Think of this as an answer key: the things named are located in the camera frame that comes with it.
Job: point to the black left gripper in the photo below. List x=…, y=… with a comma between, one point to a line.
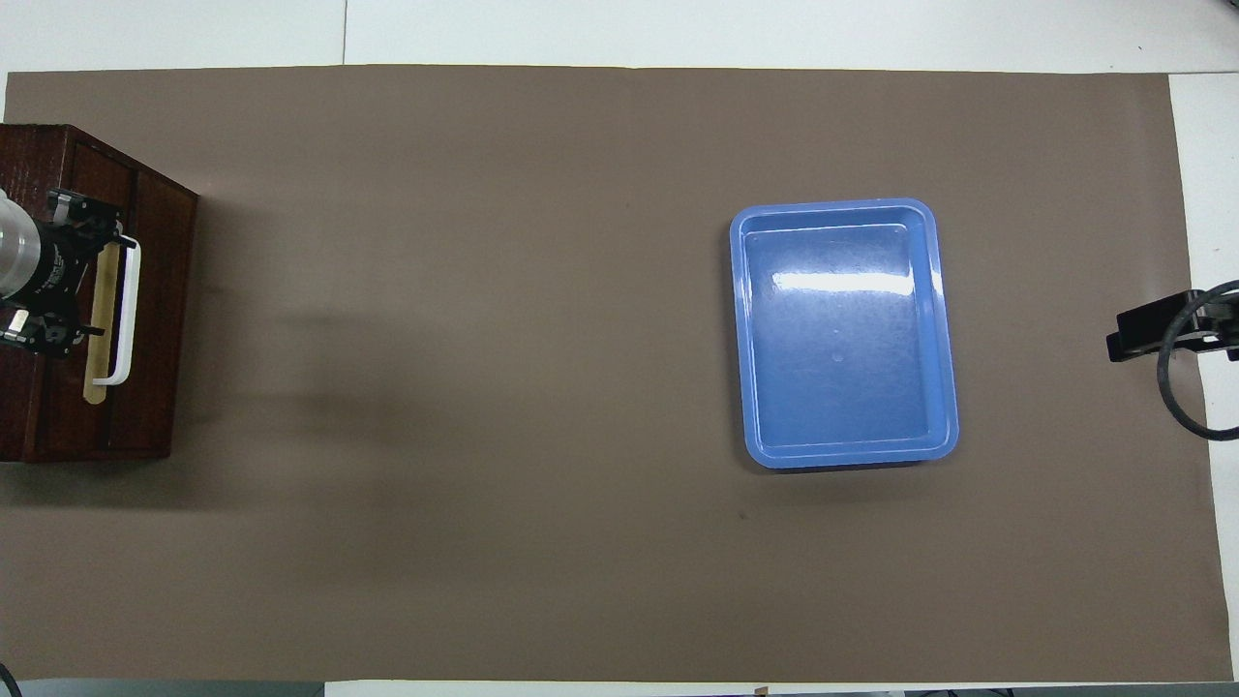
x=56, y=271

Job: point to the dark wooden drawer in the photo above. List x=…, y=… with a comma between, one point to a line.
x=82, y=416

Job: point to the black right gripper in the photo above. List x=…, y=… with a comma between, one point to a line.
x=1223, y=324

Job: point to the dark wooden drawer cabinet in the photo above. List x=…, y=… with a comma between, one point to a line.
x=160, y=319

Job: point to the blue plastic tray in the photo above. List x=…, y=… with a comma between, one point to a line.
x=842, y=339

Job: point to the brown table mat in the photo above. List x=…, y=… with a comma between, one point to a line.
x=484, y=290

